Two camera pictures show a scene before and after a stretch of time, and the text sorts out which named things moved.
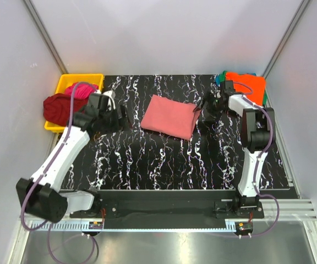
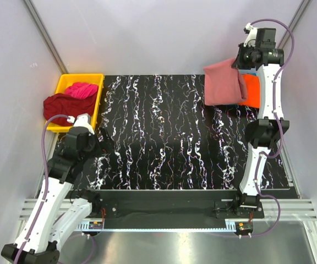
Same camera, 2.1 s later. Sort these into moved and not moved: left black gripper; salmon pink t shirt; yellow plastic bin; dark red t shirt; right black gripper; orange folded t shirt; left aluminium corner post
Moved: right black gripper; left black gripper; salmon pink t shirt
Not moved: dark red t shirt; left aluminium corner post; yellow plastic bin; orange folded t shirt
